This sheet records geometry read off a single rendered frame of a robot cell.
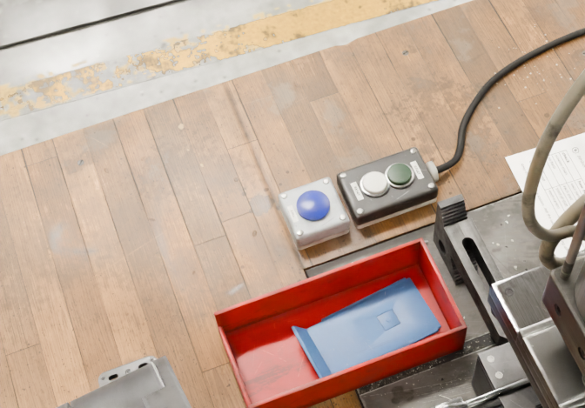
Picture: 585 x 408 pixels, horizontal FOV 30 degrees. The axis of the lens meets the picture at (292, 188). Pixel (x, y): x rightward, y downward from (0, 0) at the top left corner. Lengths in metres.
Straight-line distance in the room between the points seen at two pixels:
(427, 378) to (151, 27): 1.65
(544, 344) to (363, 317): 0.35
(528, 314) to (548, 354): 0.07
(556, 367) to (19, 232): 0.70
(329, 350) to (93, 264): 0.31
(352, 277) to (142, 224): 0.27
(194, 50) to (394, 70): 1.25
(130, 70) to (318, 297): 1.46
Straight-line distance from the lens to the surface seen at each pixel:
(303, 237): 1.28
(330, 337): 1.24
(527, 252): 1.31
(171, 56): 2.64
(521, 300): 1.02
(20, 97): 2.66
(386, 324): 1.25
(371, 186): 1.30
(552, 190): 1.36
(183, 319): 1.28
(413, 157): 1.33
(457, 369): 1.24
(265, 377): 1.23
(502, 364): 1.16
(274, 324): 1.26
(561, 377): 0.95
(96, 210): 1.37
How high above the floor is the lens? 2.05
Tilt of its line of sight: 59 degrees down
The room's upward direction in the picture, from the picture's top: 6 degrees counter-clockwise
